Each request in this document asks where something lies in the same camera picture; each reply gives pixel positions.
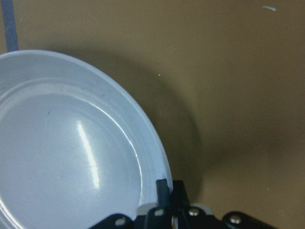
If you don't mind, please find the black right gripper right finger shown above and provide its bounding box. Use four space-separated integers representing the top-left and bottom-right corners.
171 180 275 229

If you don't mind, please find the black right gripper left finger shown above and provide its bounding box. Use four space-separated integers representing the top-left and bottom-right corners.
92 179 172 229

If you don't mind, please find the blue plate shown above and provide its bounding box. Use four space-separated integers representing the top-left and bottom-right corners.
0 50 172 229

